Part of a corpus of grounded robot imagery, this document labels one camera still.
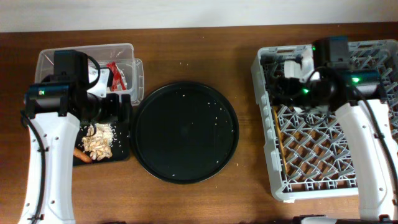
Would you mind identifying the red snack wrapper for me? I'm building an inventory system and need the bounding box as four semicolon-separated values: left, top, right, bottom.
106;62;127;91

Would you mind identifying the nut shells and rice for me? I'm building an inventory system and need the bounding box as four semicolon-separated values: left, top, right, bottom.
81;124;114;161

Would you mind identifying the orange carrot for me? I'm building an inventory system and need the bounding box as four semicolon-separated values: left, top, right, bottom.
73;148;93;164

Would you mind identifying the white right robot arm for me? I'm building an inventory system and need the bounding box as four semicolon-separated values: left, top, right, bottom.
267;67;397;223

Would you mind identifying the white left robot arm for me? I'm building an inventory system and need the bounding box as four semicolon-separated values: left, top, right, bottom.
19;83;131;223

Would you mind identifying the grey dishwasher rack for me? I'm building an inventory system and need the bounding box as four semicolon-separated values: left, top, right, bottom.
251;40;397;202

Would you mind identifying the black rectangular tray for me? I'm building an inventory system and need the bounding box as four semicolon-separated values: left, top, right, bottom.
73;122;130;167

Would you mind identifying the clear plastic bin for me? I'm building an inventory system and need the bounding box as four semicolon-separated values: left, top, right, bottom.
35;43;144;106

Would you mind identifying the round black serving tray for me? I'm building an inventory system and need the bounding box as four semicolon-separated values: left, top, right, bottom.
130;82;239;185

